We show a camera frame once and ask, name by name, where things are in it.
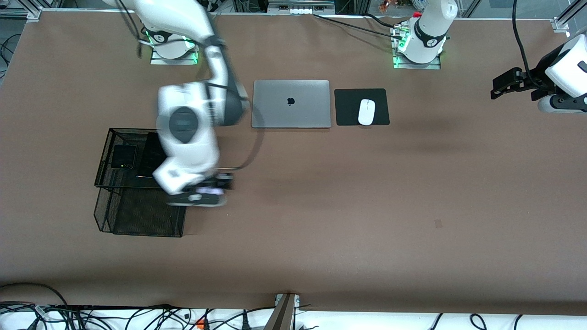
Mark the white power strip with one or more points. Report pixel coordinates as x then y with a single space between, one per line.
300 8

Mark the grey closed laptop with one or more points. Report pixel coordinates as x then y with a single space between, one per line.
290 112

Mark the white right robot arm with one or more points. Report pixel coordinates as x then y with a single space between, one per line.
188 123

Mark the small black flip phone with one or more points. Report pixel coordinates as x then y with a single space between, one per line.
124 156

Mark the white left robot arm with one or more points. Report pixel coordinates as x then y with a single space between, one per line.
429 32

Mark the white computer mouse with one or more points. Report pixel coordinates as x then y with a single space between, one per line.
366 112

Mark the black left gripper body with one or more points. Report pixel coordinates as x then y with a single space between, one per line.
534 81

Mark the long black smartphone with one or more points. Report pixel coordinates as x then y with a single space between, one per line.
149 153

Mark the grey metal camera mount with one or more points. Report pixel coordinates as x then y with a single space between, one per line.
286 307

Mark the black mouse pad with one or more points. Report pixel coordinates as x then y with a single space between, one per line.
348 107

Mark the black mesh two-tier basket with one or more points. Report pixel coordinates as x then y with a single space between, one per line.
137 215

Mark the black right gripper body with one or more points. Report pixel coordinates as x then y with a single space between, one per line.
223 181

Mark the aluminium frame corner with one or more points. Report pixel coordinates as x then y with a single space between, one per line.
564 20

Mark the pink white flip phone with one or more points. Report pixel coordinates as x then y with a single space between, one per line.
208 189

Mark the aluminium frame bar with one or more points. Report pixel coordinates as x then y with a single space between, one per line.
32 13

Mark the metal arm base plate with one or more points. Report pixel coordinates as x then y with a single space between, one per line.
433 66
158 61

